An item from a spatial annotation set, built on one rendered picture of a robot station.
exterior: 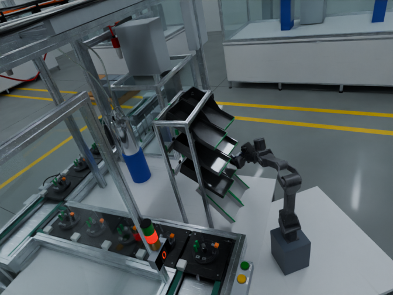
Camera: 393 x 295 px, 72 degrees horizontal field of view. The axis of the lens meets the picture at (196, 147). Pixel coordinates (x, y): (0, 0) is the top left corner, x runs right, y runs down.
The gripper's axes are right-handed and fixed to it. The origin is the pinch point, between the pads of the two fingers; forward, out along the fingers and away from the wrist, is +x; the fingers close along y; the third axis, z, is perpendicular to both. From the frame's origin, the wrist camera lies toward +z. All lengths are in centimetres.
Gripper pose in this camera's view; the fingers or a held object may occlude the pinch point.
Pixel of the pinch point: (240, 155)
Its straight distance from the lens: 156.8
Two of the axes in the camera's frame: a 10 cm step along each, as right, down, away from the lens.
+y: -6.7, 4.4, -6.0
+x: -6.7, -0.1, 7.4
